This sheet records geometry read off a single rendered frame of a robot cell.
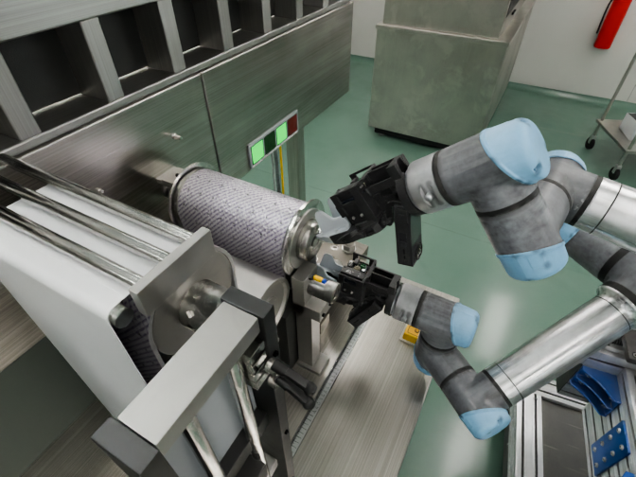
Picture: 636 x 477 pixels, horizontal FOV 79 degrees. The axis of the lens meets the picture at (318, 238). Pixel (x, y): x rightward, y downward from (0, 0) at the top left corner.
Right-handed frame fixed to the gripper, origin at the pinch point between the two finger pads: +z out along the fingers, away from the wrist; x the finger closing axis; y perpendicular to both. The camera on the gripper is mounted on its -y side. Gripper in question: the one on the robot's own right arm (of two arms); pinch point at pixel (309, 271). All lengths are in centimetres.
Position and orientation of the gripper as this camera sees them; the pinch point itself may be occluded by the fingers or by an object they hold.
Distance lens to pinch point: 86.7
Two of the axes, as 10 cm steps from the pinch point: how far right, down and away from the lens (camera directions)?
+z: -8.8, -3.2, 3.5
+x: -4.8, 5.9, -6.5
